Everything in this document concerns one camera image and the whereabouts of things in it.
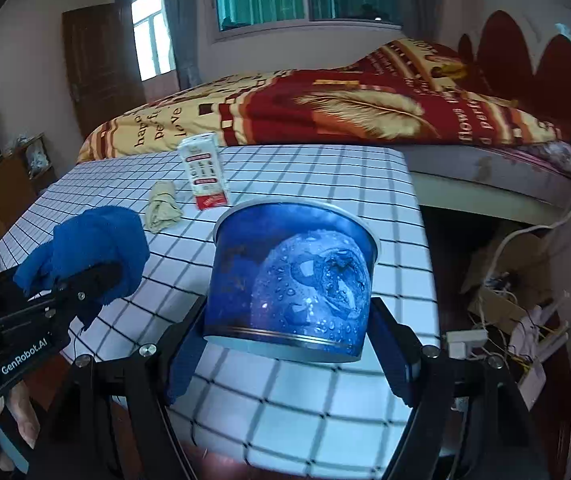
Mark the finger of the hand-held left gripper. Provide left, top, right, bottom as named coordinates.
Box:
left=40, top=261, right=124, bottom=317

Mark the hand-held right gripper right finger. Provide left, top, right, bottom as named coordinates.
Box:
left=368, top=297, right=549, bottom=480

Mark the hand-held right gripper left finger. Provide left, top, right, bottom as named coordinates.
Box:
left=50, top=294, right=211, bottom=480

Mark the dark blue cloth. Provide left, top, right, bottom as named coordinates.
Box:
left=12, top=205, right=152, bottom=332

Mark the blue printed can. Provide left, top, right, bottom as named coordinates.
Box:
left=202, top=200, right=382, bottom=365

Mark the person's left hand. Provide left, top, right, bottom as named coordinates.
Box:
left=0, top=377, right=42, bottom=476

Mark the white power adapter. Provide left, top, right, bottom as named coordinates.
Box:
left=444, top=329, right=489, bottom=359

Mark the beige crumpled cloth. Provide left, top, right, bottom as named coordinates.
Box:
left=144, top=180, right=184, bottom=235

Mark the brown wooden cabinet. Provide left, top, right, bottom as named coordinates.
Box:
left=0, top=132, right=59, bottom=266

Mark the white plastic device box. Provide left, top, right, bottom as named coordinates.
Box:
left=515, top=357, right=549, bottom=412

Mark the white carton with red label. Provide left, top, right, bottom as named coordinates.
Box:
left=178, top=132, right=230, bottom=211

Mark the grey bed mattress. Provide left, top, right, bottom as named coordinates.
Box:
left=405, top=144, right=571, bottom=212

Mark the brown wooden door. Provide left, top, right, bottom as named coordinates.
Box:
left=62, top=3, right=147, bottom=137

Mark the small bright window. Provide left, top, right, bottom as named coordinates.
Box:
left=129, top=0, right=179, bottom=82

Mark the floral pillow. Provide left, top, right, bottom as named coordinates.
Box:
left=513, top=140, right=571, bottom=179

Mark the red and yellow printed blanket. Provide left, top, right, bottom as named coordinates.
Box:
left=78, top=37, right=566, bottom=165

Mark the grey curtain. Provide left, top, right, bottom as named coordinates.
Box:
left=395, top=0, right=477, bottom=47
left=158, top=0, right=222, bottom=94

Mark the red scalloped headboard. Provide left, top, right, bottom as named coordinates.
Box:
left=458, top=10, right=571, bottom=147

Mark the white cable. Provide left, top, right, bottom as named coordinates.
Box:
left=484, top=75, right=571, bottom=282

